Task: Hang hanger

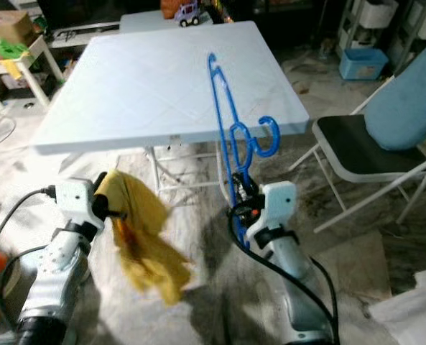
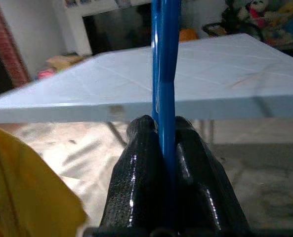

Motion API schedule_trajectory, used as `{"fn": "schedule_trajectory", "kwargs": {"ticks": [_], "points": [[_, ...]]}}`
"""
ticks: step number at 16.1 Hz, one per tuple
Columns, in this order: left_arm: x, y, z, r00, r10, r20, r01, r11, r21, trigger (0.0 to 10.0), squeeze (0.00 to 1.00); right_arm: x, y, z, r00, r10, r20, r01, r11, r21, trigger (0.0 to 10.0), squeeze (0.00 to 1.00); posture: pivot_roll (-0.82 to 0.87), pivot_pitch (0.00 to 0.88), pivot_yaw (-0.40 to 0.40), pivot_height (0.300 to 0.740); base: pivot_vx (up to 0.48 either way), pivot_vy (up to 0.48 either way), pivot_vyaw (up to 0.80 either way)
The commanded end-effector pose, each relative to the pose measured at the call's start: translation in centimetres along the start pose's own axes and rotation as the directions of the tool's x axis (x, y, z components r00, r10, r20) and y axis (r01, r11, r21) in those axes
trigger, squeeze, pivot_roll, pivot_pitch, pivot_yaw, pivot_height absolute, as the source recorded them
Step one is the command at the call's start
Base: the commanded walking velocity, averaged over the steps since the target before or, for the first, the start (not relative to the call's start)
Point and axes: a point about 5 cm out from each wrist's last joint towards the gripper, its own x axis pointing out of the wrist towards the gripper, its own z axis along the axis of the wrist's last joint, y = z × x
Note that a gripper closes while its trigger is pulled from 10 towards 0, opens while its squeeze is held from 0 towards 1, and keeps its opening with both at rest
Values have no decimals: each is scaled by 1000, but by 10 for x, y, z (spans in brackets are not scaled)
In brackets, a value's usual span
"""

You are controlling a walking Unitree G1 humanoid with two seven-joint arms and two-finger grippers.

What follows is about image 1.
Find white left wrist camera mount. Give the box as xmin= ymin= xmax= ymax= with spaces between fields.
xmin=55 ymin=178 xmax=100 ymax=231

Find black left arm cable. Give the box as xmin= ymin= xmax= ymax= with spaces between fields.
xmin=0 ymin=185 xmax=60 ymax=333

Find blue plastic basket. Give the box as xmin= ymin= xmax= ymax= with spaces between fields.
xmin=338 ymin=47 xmax=390 ymax=81

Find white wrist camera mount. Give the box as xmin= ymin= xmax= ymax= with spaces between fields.
xmin=245 ymin=180 xmax=299 ymax=242
xmin=55 ymin=178 xmax=100 ymax=231

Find orange toy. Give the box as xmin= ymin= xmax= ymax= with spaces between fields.
xmin=161 ymin=0 xmax=182 ymax=19

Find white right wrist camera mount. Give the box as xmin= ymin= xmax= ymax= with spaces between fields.
xmin=245 ymin=180 xmax=299 ymax=242

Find white crumpled cloth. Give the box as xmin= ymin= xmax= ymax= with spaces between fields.
xmin=367 ymin=266 xmax=426 ymax=345

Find light blue pillow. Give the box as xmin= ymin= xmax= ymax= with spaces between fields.
xmin=364 ymin=54 xmax=426 ymax=152

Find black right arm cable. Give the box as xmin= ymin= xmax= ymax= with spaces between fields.
xmin=227 ymin=201 xmax=342 ymax=345

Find white folding chair grey seat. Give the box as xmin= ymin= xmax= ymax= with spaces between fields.
xmin=288 ymin=72 xmax=426 ymax=235

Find low white shelf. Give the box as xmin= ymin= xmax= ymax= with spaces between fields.
xmin=0 ymin=36 xmax=67 ymax=110

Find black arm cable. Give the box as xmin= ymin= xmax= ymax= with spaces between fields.
xmin=0 ymin=185 xmax=60 ymax=333
xmin=227 ymin=201 xmax=342 ymax=345

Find cardboard box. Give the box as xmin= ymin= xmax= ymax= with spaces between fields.
xmin=0 ymin=9 xmax=38 ymax=48

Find small yellow cloth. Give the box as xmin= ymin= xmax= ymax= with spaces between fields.
xmin=3 ymin=59 xmax=24 ymax=81

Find purple white toy car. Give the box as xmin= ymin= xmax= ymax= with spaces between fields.
xmin=173 ymin=2 xmax=207 ymax=28

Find green item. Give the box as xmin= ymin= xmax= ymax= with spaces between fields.
xmin=0 ymin=40 xmax=31 ymax=60

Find yellow shirt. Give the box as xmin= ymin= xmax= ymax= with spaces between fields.
xmin=94 ymin=169 xmax=196 ymax=307

